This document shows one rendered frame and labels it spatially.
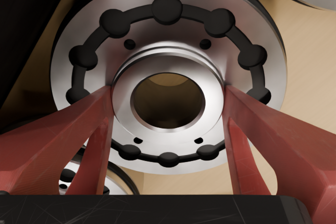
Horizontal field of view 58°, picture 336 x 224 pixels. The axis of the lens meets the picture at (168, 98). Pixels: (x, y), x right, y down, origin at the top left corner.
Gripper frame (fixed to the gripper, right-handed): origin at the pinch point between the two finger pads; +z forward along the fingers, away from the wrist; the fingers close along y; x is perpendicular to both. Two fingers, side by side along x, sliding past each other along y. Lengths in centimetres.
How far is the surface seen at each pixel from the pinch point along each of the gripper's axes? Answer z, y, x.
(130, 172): 2.2, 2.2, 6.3
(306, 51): 4.0, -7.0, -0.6
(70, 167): 0.9, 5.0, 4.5
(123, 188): 1.0, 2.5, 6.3
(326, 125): 3.9, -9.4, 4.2
